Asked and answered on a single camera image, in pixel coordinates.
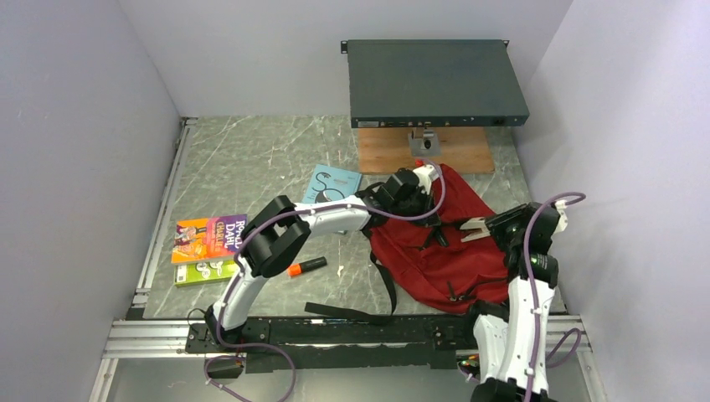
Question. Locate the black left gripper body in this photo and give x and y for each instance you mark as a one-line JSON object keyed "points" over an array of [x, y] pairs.
{"points": [[418, 203]]}

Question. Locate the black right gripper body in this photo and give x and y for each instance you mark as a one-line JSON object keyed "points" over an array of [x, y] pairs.
{"points": [[504, 229]]}

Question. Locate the red fabric backpack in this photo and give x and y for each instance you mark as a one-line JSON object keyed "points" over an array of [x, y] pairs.
{"points": [[435, 265]]}

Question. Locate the light blue cat notebook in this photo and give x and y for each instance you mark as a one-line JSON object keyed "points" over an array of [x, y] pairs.
{"points": [[327, 194]]}

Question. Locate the orange black highlighter marker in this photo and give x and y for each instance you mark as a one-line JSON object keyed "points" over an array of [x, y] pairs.
{"points": [[306, 266]]}

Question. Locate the grey beige pliers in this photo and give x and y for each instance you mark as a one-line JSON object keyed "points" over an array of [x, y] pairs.
{"points": [[474, 229]]}

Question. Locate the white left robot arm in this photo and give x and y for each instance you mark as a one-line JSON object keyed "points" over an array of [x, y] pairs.
{"points": [[274, 238]]}

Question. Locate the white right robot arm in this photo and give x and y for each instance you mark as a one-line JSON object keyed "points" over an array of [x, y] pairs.
{"points": [[511, 339]]}

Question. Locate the wooden board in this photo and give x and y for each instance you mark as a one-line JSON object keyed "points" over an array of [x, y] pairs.
{"points": [[385, 150]]}

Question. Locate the Roald Dahl Charlie book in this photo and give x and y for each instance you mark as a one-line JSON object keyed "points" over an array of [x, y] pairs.
{"points": [[207, 239]]}

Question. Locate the green book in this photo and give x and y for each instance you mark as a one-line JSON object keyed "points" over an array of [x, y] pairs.
{"points": [[204, 272]]}

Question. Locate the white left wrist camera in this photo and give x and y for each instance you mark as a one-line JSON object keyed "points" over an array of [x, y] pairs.
{"points": [[427, 174]]}

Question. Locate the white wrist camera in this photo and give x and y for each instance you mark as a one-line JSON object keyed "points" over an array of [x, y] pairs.
{"points": [[427, 174], [561, 213]]}

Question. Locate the grey metal camera mount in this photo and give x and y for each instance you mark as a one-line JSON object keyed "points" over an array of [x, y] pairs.
{"points": [[424, 142]]}

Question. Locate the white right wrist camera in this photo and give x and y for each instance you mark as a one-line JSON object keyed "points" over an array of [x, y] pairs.
{"points": [[561, 213]]}

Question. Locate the dark rack-mount network switch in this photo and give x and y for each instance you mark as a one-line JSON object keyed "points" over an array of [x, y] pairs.
{"points": [[432, 83]]}

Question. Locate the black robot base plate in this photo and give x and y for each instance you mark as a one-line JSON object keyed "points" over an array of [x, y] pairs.
{"points": [[271, 343]]}

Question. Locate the aluminium rail frame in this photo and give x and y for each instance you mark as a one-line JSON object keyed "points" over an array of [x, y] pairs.
{"points": [[237, 164]]}

